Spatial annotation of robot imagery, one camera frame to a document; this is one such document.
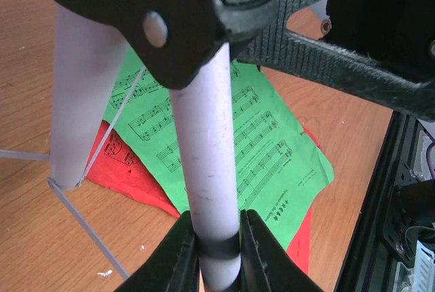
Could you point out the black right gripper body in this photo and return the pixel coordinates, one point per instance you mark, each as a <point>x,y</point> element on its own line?
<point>397,33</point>

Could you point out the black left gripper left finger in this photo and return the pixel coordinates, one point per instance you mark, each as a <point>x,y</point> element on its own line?
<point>173,266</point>

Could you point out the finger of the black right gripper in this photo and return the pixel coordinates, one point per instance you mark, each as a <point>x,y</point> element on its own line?
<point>329,64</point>

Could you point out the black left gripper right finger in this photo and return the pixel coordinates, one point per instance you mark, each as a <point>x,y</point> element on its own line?
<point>265,264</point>

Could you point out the green sheet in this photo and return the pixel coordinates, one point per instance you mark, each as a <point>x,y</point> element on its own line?
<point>280,169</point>

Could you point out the red music sheet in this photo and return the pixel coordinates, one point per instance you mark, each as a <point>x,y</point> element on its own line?
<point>118,168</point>

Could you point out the white music stand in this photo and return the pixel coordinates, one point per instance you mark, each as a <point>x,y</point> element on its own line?
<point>187,45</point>

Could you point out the black aluminium frame rail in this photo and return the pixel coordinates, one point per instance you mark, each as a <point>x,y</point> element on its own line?
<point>392,247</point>

